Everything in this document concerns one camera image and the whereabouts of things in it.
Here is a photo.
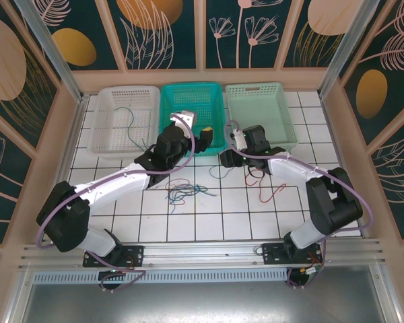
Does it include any red cable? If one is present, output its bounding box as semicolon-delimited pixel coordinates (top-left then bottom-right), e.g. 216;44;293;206
166;179;193;193
244;167;288;203

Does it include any teal perforated basket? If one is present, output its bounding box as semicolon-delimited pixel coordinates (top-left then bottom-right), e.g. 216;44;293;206
158;82;229;158

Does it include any blue cable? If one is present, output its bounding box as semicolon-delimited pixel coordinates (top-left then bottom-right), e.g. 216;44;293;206
209;164;235;180
168;184;219;206

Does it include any green cable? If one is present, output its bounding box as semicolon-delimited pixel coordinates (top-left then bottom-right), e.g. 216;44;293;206
115;106;153;152
173;183;209;200

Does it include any mint green perforated basket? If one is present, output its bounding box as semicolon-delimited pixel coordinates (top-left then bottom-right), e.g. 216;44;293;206
224;82;299;156

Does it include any white perforated basket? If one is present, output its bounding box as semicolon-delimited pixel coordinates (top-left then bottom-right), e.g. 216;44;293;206
87;85;161;159

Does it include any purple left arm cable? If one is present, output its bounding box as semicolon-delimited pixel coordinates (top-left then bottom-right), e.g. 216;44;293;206
36;112;198;292

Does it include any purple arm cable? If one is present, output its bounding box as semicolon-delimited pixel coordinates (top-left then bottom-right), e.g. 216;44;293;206
224;119;374;291
36;112;198;292

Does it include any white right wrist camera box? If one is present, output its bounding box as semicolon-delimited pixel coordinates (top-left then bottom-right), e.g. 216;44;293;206
229;129;247;149

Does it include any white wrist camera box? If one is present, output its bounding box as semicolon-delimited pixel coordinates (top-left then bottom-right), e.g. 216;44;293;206
170;110;198;131
229;129;247;149

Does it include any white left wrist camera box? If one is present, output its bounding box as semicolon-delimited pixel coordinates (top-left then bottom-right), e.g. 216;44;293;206
170;110;198;131

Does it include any aluminium side rail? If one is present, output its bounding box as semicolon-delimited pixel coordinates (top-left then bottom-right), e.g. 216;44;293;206
318;96;371;242
42;96;90;243

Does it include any floral wall panel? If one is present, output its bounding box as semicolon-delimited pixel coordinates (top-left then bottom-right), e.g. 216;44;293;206
28;0;127;72
204;0;299;71
0;0;61;151
0;100;36;248
368;116;404;242
281;0;361;70
339;0;404;147
106;0;199;71

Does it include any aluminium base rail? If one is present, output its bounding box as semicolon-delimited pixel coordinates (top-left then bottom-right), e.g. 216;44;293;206
18;238;386;270

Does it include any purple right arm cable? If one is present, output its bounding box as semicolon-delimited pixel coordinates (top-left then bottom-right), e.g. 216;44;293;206
224;119;374;291

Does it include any aluminium frame post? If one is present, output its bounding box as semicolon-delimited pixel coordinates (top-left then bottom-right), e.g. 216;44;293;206
317;0;378;100
12;0;90;106

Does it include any slotted grey cable duct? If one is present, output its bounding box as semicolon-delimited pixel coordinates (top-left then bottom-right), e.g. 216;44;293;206
32;271;290;285

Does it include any grey metal base plate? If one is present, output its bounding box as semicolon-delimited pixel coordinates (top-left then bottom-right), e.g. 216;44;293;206
20;268;403;323

